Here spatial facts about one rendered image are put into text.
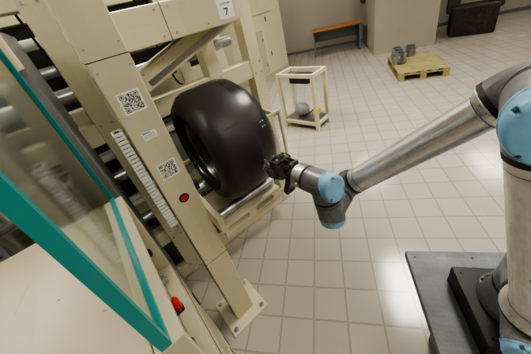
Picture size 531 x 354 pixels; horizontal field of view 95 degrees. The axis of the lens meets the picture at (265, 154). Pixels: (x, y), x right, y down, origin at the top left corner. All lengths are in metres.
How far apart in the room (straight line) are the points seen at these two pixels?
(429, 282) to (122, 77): 1.39
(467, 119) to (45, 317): 0.98
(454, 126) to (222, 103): 0.74
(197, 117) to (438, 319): 1.17
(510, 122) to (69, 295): 0.88
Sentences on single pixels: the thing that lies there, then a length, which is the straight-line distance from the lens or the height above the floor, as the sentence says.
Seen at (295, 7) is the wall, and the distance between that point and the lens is 8.28.
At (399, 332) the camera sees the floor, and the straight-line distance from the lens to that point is 1.85.
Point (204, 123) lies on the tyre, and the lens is 0.96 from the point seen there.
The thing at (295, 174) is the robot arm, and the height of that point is 1.19.
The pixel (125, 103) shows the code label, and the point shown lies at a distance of 0.96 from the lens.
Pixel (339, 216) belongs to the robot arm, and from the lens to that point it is 0.86.
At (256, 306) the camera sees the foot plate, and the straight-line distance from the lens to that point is 1.93.
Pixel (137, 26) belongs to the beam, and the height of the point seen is 1.72.
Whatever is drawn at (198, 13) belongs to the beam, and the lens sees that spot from 1.33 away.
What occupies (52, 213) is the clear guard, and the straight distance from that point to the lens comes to 0.38.
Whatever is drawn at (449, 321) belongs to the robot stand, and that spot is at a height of 0.60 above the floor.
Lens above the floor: 1.70
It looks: 32 degrees down
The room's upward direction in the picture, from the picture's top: 15 degrees counter-clockwise
